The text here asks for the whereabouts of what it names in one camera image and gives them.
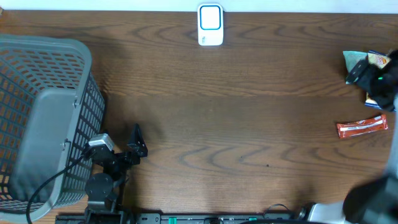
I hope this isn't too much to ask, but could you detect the cream snack bag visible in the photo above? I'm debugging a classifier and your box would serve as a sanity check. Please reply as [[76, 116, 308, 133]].
[[364, 50, 391, 110]]

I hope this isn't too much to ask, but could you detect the long orange snack bar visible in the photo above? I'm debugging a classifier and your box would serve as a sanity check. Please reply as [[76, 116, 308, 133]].
[[336, 114, 389, 139]]

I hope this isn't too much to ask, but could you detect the light green wet wipes pack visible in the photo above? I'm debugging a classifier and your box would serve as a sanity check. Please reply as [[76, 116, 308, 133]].
[[343, 51, 368, 73]]

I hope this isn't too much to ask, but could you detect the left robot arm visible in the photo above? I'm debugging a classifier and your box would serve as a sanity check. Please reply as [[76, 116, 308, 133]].
[[83, 124, 148, 223]]

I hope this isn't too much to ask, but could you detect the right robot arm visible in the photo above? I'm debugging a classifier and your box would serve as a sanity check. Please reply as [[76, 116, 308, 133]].
[[293, 50, 397, 223]]

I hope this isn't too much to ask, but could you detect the white barcode scanner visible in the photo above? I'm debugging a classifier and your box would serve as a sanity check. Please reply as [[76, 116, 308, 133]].
[[197, 3, 224, 46]]

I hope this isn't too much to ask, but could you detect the grey plastic shopping basket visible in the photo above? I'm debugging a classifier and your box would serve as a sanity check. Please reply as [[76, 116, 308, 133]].
[[1, 34, 105, 223]]

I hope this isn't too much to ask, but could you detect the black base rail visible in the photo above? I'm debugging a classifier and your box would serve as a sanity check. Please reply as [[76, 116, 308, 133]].
[[55, 212, 294, 224]]

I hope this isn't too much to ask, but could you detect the black left camera cable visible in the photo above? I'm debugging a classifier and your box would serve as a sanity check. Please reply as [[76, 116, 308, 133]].
[[25, 154, 88, 224]]

